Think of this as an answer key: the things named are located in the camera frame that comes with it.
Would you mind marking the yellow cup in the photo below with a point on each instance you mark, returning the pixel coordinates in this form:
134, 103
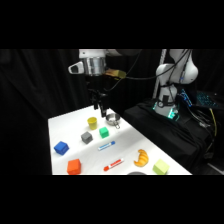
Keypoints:
92, 123

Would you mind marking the blue pen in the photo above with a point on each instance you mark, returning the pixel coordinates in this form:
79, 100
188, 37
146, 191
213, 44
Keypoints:
106, 145

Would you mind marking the orange cube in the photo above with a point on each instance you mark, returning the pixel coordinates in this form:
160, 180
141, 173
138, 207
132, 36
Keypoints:
74, 166

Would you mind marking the blue lit keyboard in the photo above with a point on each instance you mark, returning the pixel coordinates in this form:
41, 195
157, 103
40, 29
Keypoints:
206, 99

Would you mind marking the black draped robot stand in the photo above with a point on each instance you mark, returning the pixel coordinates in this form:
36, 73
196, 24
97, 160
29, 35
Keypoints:
173, 136

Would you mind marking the red pen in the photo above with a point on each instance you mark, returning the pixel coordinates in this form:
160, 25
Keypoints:
113, 164

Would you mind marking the yellow wrist mount block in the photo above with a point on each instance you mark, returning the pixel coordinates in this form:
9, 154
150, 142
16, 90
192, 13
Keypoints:
116, 73

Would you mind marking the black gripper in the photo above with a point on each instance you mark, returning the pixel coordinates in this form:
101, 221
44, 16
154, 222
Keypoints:
96, 83

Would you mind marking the blue cube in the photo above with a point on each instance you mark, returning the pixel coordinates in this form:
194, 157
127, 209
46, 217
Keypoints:
61, 148

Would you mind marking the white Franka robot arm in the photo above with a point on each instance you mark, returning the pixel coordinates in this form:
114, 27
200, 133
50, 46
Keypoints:
178, 71

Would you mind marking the dark bowl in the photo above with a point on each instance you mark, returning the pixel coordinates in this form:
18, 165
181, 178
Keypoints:
135, 173

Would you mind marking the orange toy croissant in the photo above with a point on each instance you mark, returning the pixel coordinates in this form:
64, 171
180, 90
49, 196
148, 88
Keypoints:
142, 158

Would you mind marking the light green cube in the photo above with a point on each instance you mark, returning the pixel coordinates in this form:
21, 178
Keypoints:
161, 166

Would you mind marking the green lit base plate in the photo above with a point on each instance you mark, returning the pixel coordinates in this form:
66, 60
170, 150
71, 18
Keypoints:
170, 112

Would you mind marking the black curtain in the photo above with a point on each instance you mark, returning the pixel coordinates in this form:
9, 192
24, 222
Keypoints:
36, 83

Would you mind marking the small silver pot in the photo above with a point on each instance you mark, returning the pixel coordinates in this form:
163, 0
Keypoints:
112, 118

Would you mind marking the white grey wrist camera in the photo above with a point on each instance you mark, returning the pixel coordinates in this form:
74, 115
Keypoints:
76, 68

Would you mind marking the grey cube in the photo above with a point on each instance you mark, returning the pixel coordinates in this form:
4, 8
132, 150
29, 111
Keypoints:
86, 137

